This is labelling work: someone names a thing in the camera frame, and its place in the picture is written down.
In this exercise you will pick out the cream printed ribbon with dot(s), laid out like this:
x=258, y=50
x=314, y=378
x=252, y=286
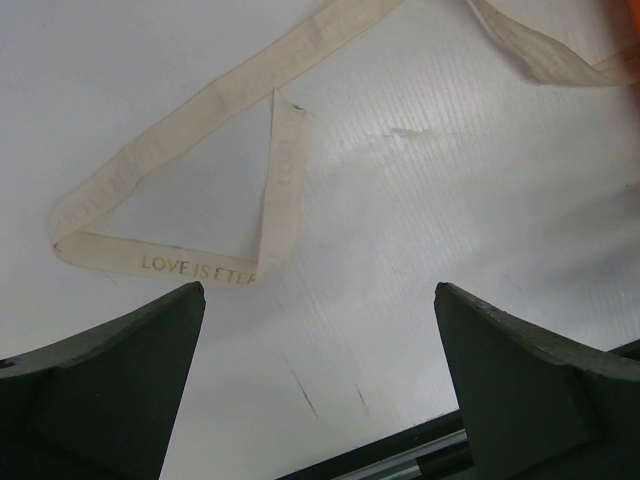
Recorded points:
x=260, y=77

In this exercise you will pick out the orange wrapping paper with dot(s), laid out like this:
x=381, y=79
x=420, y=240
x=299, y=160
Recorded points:
x=630, y=22

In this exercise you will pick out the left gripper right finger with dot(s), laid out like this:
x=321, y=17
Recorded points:
x=540, y=395

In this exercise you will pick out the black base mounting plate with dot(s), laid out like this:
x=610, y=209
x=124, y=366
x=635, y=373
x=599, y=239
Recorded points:
x=410, y=450

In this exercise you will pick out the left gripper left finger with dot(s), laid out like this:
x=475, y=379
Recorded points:
x=101, y=404

